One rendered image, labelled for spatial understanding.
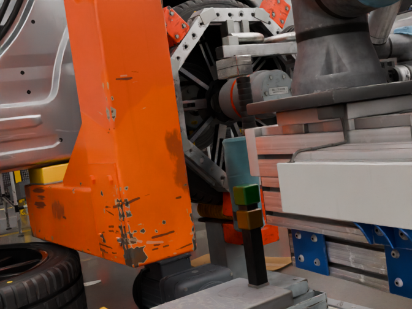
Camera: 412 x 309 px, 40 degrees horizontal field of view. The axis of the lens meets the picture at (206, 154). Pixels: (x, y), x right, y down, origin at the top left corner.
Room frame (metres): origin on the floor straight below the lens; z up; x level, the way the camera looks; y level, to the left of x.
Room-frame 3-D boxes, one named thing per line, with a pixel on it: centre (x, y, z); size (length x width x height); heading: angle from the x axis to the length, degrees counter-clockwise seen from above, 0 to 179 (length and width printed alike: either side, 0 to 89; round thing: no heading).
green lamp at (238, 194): (1.13, -0.07, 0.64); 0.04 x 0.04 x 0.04; 34
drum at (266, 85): (1.67, -0.17, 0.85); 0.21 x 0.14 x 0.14; 34
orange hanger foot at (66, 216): (1.52, 0.35, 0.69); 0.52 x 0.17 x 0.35; 34
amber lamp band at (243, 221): (1.13, -0.07, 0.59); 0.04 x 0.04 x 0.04; 34
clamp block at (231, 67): (1.46, -0.10, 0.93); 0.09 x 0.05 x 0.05; 34
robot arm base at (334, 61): (0.92, -0.23, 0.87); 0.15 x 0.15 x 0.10
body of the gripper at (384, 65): (1.74, -0.56, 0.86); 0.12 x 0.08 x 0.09; 124
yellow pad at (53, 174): (1.66, 0.44, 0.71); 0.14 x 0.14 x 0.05; 34
